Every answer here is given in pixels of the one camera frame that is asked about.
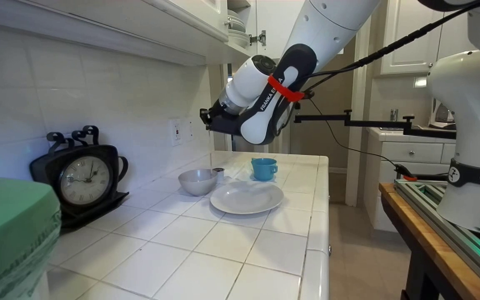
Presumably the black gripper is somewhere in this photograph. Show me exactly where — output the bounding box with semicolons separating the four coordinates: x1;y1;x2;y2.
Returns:
205;114;253;140

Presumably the grey ceramic bowl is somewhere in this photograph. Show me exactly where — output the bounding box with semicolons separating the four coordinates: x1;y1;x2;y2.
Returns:
176;167;220;199

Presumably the white round plate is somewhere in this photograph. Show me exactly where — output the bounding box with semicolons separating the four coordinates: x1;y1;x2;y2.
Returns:
208;180;285;217

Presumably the black framed table clock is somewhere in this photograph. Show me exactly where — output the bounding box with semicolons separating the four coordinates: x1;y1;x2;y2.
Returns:
26;124;131;234

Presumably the red and black clamp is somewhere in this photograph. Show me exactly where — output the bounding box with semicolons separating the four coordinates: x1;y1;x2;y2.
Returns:
393;162;420;184

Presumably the white cabinet drawer front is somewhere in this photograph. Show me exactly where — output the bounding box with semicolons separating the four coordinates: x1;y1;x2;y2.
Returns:
380;140;446;165

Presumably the white background upper cabinet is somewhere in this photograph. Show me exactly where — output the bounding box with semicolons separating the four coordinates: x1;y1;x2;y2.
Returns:
380;0;475;79

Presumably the chrome sink faucet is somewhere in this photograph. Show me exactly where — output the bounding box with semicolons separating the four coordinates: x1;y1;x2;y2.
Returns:
428;99;456;130

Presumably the wooden work table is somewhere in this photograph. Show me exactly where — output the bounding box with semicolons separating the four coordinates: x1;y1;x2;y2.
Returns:
376;180;480;300

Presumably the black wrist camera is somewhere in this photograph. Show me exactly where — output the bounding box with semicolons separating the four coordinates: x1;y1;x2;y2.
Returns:
198;105;223;127

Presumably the white wall power outlet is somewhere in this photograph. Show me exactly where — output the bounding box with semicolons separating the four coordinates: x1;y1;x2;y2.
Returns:
166;117;186;149

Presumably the teal two-handled bowl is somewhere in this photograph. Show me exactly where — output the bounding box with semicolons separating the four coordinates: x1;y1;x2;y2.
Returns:
250;157;281;184

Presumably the red strap on arm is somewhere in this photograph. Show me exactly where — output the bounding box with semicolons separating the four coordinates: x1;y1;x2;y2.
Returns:
266;75;306;105

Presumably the white upper wall cabinet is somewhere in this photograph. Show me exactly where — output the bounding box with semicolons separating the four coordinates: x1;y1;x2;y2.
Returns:
0;0;308;70

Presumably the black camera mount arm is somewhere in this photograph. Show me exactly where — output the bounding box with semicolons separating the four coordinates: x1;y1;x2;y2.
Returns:
293;109;458;142

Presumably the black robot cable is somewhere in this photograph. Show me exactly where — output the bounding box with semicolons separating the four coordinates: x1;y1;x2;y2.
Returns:
305;0;480;180

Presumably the metal rail base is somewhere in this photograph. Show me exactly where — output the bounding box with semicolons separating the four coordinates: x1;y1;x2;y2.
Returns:
393;177;480;297

